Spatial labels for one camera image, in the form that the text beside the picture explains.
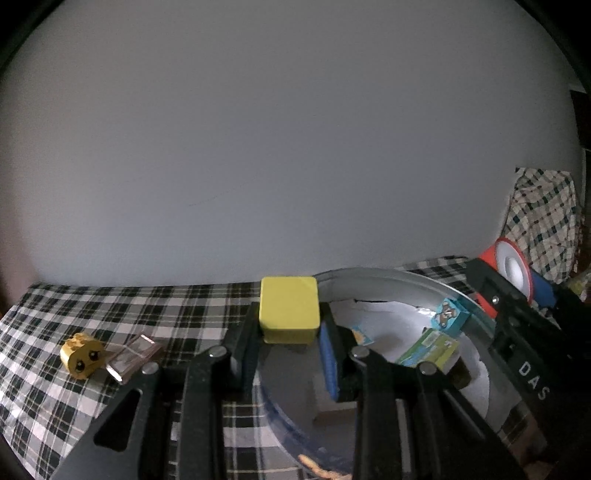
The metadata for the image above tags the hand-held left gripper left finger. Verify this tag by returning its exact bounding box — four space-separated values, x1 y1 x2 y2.
51 302 262 480

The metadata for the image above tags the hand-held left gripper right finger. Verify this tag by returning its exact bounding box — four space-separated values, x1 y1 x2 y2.
318 300 527 480

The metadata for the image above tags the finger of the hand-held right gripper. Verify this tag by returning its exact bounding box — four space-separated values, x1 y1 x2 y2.
529 270 591 324
465 257 532 333

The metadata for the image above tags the red and white round device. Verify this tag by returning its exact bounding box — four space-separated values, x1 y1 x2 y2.
475 237 536 321

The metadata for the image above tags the teal printed box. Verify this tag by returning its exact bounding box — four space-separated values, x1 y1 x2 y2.
431 298 471 337

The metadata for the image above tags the round metal tray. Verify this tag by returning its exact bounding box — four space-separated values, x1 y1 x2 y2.
253 265 502 476

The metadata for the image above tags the green yellow printed box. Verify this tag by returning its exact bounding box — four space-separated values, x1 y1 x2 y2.
396 328 460 372

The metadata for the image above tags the beige plaid cloth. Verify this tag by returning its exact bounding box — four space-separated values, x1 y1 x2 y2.
501 167 580 284

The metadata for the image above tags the yellow toy with eyes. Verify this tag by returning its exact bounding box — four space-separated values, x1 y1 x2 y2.
60 333 108 380

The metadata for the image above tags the black white checkered tablecloth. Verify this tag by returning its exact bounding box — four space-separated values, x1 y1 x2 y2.
0 254 550 480

